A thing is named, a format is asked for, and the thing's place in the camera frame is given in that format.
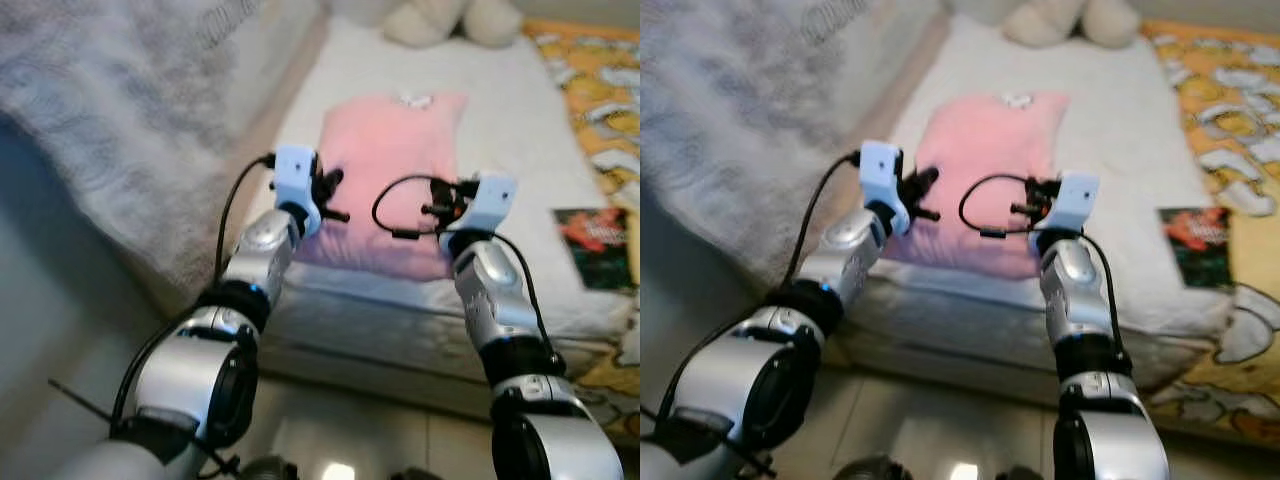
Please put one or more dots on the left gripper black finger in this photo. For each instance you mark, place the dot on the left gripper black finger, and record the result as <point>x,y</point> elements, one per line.
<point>334,178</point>
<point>925,177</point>
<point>338,214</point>
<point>926,213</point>

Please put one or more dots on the beige plush toy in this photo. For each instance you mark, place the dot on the beige plush toy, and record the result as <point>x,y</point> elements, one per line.
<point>1060,22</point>
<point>440,22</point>

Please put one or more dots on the white floral print wall panel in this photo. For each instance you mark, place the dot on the white floral print wall panel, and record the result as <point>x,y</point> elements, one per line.
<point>740,100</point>
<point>120,100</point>

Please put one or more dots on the dark red-titled book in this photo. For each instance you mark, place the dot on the dark red-titled book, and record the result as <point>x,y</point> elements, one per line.
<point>1195,245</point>
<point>595,245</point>

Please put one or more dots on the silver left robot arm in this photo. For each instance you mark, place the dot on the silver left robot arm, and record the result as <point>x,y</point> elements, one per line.
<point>850,245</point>
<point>260,245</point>

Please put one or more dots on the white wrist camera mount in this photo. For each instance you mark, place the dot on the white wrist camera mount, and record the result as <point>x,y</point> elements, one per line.
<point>1075,198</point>
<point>492,200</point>
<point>295,172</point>
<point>880,170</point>

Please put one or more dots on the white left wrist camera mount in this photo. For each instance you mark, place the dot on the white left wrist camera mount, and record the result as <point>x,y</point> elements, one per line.
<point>295,172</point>
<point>880,170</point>

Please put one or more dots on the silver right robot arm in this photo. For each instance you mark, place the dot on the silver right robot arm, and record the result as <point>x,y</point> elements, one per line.
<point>1075,290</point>
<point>495,295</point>

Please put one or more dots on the yellow egg cartoon blanket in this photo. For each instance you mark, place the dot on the yellow egg cartoon blanket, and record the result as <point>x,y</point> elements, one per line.
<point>1220,100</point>
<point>605,110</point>

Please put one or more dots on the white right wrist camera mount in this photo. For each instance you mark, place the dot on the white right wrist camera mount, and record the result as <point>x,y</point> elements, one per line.
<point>492,200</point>
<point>1075,198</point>

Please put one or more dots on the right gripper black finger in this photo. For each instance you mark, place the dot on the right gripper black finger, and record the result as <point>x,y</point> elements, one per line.
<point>1021,209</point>
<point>433,210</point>
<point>442,184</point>
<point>1028,183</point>

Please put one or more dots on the white quilted mattress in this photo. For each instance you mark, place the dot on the white quilted mattress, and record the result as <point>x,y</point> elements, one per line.
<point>510,120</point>
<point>1110,120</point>

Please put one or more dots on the grey robot leg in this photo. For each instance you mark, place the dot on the grey robot leg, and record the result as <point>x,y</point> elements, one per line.
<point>270,470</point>
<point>865,470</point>

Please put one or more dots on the pink pillow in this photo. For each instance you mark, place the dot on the pink pillow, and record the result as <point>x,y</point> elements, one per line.
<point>1000,140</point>
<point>400,150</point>

